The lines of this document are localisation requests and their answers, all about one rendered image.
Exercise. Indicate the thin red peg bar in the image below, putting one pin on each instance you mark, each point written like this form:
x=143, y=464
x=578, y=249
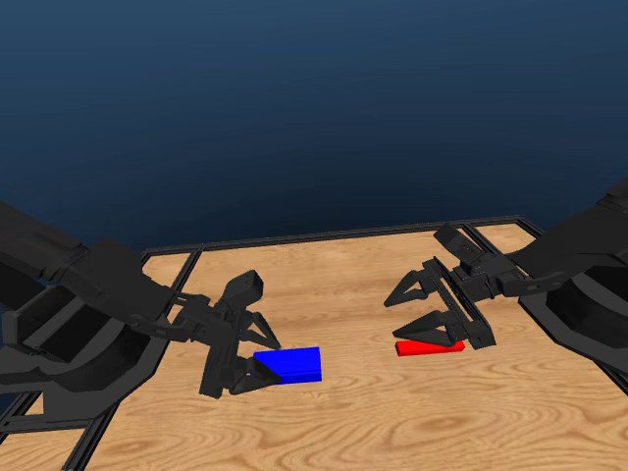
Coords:
x=427, y=349

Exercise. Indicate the black table frame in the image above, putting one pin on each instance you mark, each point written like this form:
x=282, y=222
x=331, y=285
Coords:
x=319, y=236

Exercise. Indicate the blue hollow socket block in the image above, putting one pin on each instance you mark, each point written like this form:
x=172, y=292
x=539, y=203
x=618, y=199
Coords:
x=299, y=363

